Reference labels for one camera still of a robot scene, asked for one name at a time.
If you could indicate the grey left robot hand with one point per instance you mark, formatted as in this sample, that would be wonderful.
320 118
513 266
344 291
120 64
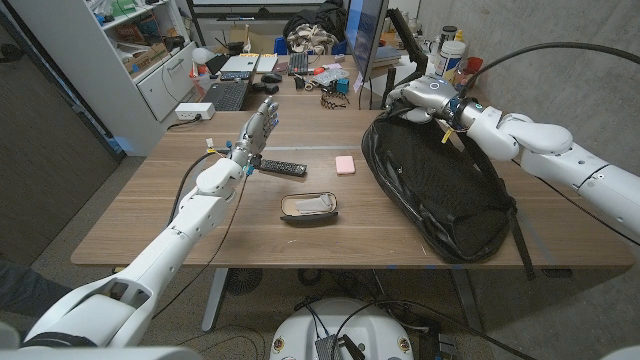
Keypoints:
257 132

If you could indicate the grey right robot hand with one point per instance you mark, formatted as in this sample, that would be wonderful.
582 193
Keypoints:
432 95

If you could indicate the black backpack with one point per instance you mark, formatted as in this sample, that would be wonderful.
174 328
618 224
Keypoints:
440 190

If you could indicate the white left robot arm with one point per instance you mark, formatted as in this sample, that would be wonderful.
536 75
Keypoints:
165 255

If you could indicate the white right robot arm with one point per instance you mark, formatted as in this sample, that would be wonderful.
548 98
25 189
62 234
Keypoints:
600 185

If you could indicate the black TV remote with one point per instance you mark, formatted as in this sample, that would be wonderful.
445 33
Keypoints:
285 168

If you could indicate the pink sticky note pad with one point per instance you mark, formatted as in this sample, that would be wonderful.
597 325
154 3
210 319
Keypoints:
345 165

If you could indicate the open brown glasses case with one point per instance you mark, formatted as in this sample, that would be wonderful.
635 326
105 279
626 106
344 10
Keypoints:
307 217

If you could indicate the clear glass jar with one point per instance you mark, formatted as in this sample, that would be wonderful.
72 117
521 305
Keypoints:
461 75

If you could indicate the white canister blue label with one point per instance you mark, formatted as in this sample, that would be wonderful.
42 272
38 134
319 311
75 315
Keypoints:
448 57

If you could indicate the black laptop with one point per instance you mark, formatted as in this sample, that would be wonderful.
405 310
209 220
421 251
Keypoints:
227 95

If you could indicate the red cup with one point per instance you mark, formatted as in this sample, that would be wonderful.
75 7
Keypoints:
475 64

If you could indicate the black computer mouse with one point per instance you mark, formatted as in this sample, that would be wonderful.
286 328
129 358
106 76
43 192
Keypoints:
271 78

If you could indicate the dark lidded bottle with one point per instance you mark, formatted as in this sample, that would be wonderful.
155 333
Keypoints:
448 33

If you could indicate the white power strip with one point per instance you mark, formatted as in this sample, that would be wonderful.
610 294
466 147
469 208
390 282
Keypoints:
195 111

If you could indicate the white closed laptop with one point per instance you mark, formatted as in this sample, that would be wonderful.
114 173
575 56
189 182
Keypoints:
247 63

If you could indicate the black keyboard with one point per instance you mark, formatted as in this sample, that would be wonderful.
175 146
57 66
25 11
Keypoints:
298 64

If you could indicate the black coiled hair clip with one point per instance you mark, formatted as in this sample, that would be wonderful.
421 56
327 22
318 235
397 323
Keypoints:
332 101

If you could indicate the small blue box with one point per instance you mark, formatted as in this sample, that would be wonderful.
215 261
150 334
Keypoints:
343 85

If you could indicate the cardboard box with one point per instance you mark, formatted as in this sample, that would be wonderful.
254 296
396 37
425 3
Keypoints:
257 42

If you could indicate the flat computer monitor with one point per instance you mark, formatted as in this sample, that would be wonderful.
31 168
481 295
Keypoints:
365 35

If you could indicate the grey cleaning cloth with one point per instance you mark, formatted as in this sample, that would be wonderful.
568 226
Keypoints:
312 205

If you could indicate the clear plastic parts bag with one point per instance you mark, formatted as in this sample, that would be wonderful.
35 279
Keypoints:
330 76

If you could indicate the white desk lamp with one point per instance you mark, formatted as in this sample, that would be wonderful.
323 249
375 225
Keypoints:
201 55

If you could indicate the black framed whiteboard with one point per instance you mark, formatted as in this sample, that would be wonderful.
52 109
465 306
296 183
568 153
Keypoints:
260 15

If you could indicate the pile of dark clothes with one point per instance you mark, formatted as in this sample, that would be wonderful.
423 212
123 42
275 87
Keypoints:
315 27

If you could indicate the black floor fan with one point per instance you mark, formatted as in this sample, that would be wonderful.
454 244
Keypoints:
243 281

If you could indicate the white shelf cabinet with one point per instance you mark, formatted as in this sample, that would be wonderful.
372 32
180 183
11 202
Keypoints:
100 70

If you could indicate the grey metal table leg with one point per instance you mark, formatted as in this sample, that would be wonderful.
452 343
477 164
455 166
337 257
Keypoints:
215 300
467 300

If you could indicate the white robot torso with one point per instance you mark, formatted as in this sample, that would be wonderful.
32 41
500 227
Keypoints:
345 325

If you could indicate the person leg dark trousers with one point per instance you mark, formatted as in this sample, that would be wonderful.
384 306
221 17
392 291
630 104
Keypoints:
30 292

